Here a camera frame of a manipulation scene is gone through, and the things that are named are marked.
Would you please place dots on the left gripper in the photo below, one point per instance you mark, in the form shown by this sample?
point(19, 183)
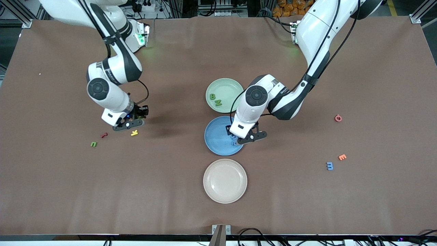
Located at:
point(229, 130)

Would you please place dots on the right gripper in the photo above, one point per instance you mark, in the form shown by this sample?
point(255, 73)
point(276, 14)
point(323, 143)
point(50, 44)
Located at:
point(139, 111)

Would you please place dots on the green foam letter N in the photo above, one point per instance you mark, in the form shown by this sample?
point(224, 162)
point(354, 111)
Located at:
point(217, 102)

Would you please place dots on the blue foam letter E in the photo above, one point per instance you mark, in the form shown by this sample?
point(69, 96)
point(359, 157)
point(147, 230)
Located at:
point(329, 166)

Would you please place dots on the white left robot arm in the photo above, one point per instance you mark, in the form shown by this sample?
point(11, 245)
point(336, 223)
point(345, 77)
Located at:
point(256, 95)

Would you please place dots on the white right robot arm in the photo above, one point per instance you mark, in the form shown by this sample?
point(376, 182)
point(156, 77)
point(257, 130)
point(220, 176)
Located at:
point(98, 89)

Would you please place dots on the blue plate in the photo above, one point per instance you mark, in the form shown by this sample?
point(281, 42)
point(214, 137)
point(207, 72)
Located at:
point(216, 140)

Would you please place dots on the yellow foam letter K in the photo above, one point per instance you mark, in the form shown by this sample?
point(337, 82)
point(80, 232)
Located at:
point(134, 133)

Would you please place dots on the green plate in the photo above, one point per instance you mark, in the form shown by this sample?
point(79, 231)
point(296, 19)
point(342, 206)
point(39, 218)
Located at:
point(223, 89)

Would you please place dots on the beige plate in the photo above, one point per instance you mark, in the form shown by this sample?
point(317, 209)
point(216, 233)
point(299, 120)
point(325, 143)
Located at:
point(225, 181)

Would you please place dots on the green foam letter U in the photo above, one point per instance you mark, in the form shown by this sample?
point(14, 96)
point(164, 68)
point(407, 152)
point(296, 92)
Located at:
point(93, 145)

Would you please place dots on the white power strip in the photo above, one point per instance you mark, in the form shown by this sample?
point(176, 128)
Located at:
point(145, 5)

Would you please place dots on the pink foam letter Q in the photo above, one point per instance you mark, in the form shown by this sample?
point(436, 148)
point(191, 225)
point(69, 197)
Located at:
point(336, 118)

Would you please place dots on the orange foam letter E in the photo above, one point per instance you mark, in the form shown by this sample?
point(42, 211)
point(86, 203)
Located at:
point(342, 157)

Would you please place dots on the background equipment box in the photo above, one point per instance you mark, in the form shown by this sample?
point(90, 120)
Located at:
point(222, 13)

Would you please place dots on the orange items pile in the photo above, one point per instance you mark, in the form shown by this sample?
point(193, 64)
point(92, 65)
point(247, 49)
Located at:
point(283, 10)

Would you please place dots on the metal mount bracket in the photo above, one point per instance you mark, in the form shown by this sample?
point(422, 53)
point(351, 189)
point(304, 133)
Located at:
point(221, 235)

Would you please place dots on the aluminium frame post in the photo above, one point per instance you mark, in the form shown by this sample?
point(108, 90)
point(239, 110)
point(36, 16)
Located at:
point(26, 23)
point(416, 17)

